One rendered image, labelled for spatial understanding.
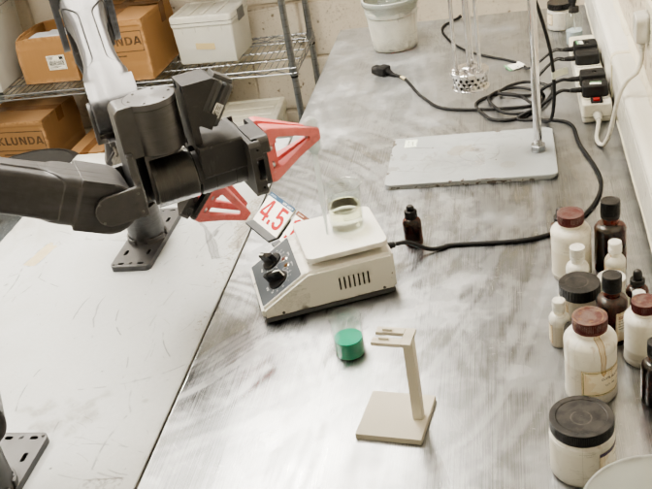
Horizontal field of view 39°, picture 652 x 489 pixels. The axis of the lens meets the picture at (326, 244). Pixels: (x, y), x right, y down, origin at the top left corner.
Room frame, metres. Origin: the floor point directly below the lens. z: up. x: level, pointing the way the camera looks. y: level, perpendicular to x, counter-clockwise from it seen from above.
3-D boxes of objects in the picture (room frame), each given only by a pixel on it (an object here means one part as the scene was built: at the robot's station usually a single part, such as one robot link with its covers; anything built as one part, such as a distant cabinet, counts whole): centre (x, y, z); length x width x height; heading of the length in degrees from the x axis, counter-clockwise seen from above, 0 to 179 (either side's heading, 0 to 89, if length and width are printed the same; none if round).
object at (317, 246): (1.19, -0.02, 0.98); 0.12 x 0.12 x 0.01; 7
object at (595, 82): (1.64, -0.55, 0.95); 0.07 x 0.04 x 0.02; 76
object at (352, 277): (1.19, 0.00, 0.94); 0.22 x 0.13 x 0.08; 97
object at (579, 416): (0.74, -0.23, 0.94); 0.07 x 0.07 x 0.07
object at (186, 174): (0.96, 0.16, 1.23); 0.07 x 0.06 x 0.07; 109
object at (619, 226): (1.11, -0.39, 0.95); 0.04 x 0.04 x 0.11
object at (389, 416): (0.87, -0.05, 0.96); 0.08 x 0.08 x 0.13; 67
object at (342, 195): (1.20, -0.04, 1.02); 0.06 x 0.05 x 0.08; 97
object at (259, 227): (1.41, 0.08, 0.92); 0.09 x 0.06 x 0.04; 25
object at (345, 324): (1.02, -0.01, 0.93); 0.04 x 0.04 x 0.06
